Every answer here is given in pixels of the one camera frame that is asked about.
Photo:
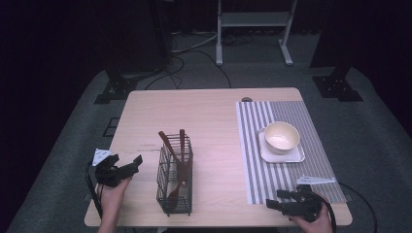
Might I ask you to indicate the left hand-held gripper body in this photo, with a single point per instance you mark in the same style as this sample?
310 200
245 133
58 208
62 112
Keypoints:
108 174

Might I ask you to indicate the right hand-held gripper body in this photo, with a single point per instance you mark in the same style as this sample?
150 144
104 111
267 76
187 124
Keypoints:
302 205

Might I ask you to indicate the cream bowl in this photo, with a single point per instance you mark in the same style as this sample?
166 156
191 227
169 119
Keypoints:
281 139

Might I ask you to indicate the person's left hand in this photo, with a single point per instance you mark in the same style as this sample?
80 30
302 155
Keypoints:
111 200

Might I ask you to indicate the person's right hand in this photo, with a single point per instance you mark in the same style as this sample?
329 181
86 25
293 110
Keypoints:
319 226

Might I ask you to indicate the grey striped placemat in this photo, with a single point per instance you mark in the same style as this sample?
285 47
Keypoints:
256 181

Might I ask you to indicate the white square plate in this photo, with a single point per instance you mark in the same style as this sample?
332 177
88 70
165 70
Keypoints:
275 158

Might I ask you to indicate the black stand with base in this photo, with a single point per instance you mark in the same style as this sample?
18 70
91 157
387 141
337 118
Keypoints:
118 87
336 85

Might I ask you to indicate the brown round table grommet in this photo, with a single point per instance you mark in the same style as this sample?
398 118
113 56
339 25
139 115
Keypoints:
247 99

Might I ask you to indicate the white metal stand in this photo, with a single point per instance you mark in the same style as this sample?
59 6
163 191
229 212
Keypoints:
254 18

